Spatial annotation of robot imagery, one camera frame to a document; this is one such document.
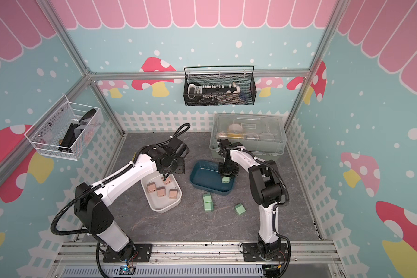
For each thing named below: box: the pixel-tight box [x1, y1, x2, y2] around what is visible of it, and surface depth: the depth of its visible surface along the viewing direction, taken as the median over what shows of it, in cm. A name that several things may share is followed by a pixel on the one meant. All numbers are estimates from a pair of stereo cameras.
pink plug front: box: [156, 185, 167, 198], surface depth 93 cm
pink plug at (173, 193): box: [169, 187, 178, 200], surface depth 91 cm
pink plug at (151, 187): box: [146, 180, 157, 193], surface depth 93 cm
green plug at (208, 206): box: [203, 201, 214, 211], surface depth 87 cm
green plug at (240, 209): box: [234, 203, 247, 215], surface depth 87 cm
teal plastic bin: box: [189, 160, 236, 196], surface depth 99 cm
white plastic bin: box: [140, 170, 183, 214], surface depth 93 cm
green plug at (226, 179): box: [221, 176, 230, 184], surface depth 94 cm
